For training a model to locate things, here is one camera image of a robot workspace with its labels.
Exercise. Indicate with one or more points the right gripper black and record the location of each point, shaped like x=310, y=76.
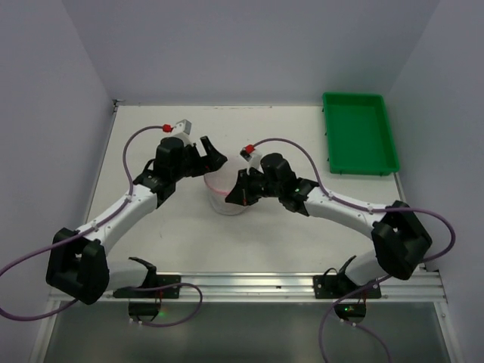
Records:
x=250, y=187

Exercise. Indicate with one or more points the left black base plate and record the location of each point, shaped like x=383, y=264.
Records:
x=166, y=285

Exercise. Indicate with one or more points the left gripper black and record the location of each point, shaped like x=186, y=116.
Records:
x=199, y=159

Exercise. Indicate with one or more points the aluminium rail front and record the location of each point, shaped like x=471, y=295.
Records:
x=422, y=287

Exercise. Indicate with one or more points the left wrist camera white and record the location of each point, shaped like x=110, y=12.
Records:
x=181, y=130

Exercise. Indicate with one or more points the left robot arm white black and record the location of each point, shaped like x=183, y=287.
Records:
x=78, y=263

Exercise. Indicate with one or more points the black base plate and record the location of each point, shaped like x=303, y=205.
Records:
x=166, y=285
x=337, y=286

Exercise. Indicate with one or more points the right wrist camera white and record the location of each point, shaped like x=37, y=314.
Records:
x=252, y=156

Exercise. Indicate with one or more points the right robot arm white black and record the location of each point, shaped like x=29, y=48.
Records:
x=400, y=240

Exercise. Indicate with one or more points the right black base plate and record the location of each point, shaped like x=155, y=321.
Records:
x=337, y=286

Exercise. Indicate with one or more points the white mesh laundry bag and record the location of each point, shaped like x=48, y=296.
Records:
x=219, y=185

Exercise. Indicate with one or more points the green plastic tray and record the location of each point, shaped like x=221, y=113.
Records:
x=359, y=136

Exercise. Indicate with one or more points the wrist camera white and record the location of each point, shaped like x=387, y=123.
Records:
x=252, y=156
x=181, y=130

